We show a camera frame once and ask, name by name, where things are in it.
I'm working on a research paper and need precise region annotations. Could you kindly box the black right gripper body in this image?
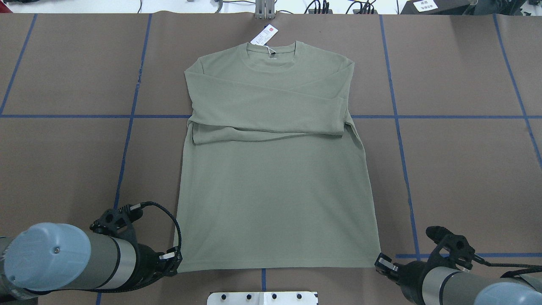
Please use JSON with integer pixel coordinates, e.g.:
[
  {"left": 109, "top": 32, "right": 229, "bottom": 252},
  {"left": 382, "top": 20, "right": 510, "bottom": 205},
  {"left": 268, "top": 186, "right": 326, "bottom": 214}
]
[{"left": 397, "top": 262, "right": 426, "bottom": 297}]

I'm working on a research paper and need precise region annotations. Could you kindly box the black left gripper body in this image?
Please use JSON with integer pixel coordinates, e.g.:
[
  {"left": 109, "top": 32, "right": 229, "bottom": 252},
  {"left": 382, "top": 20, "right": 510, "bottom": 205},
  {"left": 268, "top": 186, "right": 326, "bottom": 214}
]
[{"left": 135, "top": 244, "right": 167, "bottom": 284}]

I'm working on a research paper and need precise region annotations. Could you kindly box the olive green long-sleeve shirt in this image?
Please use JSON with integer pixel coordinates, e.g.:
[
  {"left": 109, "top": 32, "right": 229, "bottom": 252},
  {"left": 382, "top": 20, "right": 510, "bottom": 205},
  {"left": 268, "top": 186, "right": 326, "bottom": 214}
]
[{"left": 177, "top": 41, "right": 381, "bottom": 272}]

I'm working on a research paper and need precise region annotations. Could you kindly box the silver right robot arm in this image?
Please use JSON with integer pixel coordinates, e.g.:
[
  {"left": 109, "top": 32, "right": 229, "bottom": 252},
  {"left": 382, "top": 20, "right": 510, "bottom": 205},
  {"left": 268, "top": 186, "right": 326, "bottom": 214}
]
[{"left": 374, "top": 253, "right": 542, "bottom": 305}]

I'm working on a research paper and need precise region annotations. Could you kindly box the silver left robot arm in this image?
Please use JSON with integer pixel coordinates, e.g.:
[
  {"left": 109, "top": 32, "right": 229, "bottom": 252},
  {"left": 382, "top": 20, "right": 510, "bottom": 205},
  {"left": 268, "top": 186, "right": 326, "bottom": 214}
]
[{"left": 1, "top": 222, "right": 182, "bottom": 305}]

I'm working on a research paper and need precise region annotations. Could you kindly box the white paper hang tag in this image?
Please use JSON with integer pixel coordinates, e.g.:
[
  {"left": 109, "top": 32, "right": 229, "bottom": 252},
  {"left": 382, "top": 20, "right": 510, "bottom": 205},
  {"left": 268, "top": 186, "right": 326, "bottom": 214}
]
[{"left": 250, "top": 24, "right": 279, "bottom": 46}]

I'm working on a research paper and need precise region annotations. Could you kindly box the black labelled box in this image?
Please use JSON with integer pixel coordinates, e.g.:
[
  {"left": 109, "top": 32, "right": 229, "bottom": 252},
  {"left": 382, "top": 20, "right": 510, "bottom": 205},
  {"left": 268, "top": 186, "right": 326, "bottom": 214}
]
[{"left": 399, "top": 0, "right": 471, "bottom": 15}]

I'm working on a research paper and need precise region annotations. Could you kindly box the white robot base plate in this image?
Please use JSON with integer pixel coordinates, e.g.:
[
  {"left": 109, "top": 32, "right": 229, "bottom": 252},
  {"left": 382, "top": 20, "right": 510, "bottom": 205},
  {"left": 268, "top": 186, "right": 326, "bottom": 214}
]
[{"left": 207, "top": 291, "right": 319, "bottom": 305}]

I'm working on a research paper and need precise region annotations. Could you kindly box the aluminium frame post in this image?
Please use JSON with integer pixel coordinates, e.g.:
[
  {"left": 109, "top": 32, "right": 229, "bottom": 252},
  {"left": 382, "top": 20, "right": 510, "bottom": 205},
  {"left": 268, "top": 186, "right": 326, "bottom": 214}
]
[{"left": 254, "top": 0, "right": 276, "bottom": 19}]

